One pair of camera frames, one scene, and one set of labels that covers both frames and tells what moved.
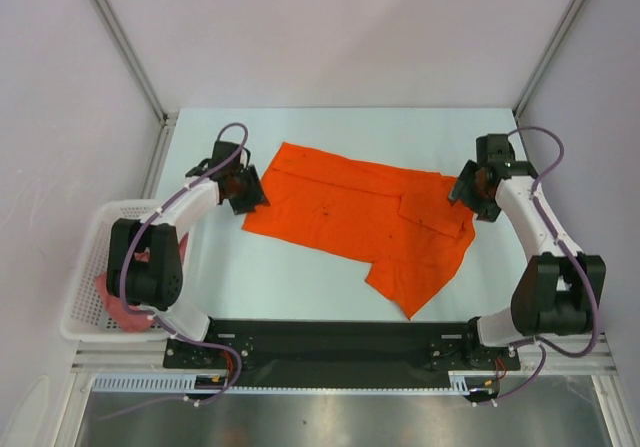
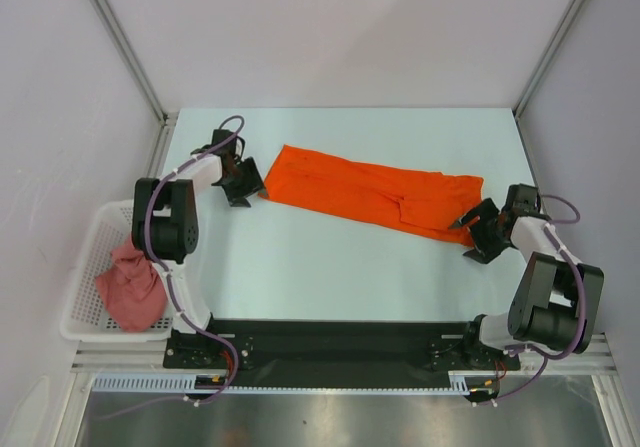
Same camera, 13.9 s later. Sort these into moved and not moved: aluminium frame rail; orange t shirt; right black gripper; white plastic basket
Moved: right black gripper; orange t shirt
Not moved: white plastic basket; aluminium frame rail
